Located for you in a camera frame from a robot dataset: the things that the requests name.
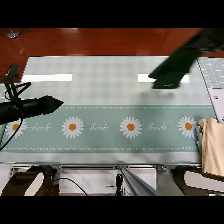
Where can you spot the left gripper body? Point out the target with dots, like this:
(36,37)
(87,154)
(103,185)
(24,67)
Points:
(40,105)

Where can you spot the dark green T-shirt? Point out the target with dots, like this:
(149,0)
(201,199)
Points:
(173,68)

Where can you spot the beige garment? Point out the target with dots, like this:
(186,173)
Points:
(213,150)

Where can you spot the silver frame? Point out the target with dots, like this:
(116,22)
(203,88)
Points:
(140,186)

